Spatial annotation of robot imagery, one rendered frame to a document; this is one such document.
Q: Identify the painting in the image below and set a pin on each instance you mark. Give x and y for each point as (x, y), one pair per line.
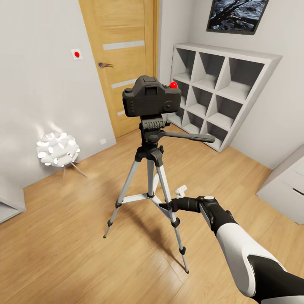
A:
(236, 16)

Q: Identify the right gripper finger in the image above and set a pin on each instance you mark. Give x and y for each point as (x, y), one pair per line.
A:
(165, 206)

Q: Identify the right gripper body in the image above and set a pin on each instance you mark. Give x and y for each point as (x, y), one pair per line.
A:
(180, 204)

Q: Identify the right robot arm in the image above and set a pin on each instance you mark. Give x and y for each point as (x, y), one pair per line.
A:
(256, 272)

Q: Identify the electric switch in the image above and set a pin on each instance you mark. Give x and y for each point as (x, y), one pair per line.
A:
(76, 54)

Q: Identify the camera tripod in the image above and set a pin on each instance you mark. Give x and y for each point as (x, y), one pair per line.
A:
(151, 133)

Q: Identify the digital camera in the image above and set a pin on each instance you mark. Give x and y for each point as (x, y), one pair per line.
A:
(149, 97)

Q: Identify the desk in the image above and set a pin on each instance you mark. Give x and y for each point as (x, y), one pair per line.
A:
(284, 187)

